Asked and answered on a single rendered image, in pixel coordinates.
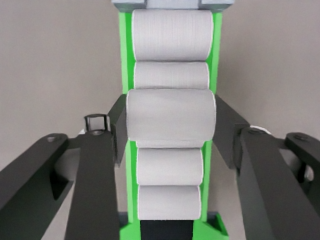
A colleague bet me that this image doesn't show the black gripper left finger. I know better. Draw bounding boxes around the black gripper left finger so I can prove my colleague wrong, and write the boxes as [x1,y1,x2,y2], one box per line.
[0,94,128,240]

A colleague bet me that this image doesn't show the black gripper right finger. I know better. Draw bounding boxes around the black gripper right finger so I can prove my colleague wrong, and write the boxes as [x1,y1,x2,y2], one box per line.
[212,94,320,240]

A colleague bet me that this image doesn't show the black flat strip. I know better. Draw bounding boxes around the black flat strip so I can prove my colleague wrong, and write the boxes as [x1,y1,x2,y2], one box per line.
[140,220,194,240]

